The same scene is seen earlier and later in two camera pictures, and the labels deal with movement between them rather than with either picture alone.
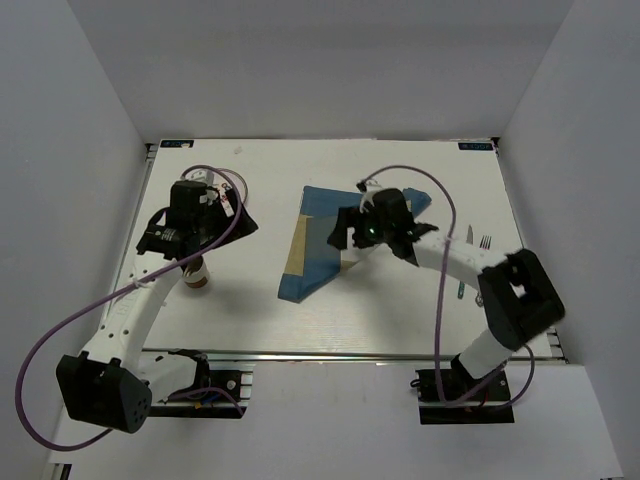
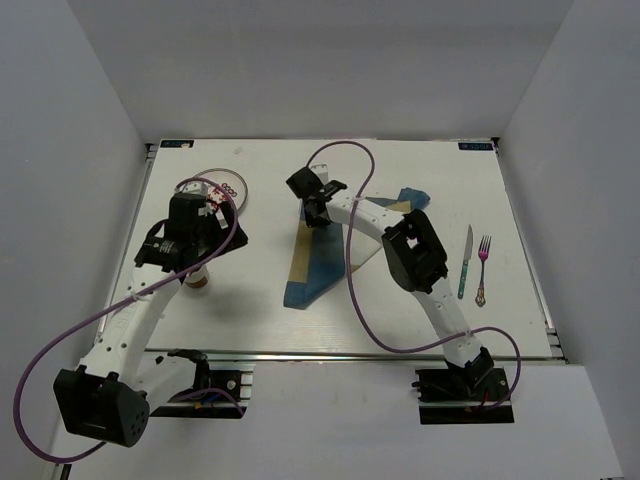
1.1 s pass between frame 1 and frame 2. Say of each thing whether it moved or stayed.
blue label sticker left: stayed
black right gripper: moved
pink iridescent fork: stayed
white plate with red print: stayed
